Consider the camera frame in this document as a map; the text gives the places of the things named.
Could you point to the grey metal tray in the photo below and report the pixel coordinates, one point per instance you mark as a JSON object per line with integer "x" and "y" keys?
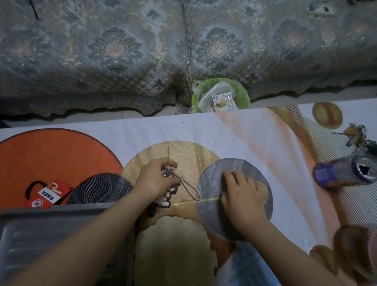
{"x": 16, "y": 241}

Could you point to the green waste bin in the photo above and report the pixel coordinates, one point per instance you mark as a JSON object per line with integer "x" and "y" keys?
{"x": 242, "y": 96}

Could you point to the printed planet pattern mat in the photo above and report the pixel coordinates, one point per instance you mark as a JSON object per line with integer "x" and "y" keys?
{"x": 258, "y": 138}

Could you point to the white plug adapter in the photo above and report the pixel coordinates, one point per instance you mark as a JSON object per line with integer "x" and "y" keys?
{"x": 321, "y": 7}

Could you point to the person's right forearm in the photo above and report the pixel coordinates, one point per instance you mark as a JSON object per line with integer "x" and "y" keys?
{"x": 298, "y": 275}

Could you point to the brown tape roll pink core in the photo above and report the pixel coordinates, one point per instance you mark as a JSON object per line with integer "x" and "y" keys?
{"x": 351, "y": 250}

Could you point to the person's right middle finger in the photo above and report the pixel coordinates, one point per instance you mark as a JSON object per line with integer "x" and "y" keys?
{"x": 240, "y": 179}

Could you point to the thin black stick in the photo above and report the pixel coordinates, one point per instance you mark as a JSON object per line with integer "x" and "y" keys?
{"x": 33, "y": 7}

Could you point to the person's left thumb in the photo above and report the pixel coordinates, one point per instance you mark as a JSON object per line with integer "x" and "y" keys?
{"x": 174, "y": 180}

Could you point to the person's right thumb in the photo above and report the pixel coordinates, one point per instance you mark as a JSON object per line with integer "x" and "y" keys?
{"x": 223, "y": 202}

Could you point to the person's left forearm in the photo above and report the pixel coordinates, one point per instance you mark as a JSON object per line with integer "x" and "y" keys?
{"x": 92, "y": 248}

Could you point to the thin pale thread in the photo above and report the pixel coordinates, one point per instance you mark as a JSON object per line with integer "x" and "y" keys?
{"x": 203, "y": 200}

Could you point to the silver blue drink can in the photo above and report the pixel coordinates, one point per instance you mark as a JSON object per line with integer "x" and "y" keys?
{"x": 342, "y": 171}

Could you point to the person's left hand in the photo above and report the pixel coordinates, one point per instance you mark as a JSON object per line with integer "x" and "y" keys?
{"x": 153, "y": 179}

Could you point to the white snack wrapper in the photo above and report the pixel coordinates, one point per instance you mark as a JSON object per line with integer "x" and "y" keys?
{"x": 223, "y": 102}

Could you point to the clear plastic bin bag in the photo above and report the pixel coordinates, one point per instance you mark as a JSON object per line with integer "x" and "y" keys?
{"x": 208, "y": 97}

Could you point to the thin metal needle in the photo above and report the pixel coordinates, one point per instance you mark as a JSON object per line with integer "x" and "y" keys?
{"x": 168, "y": 151}

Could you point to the person's right hand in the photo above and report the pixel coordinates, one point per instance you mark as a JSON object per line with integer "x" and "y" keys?
{"x": 244, "y": 205}

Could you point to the quilted floral sofa cover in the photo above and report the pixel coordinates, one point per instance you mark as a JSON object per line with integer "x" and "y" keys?
{"x": 118, "y": 48}

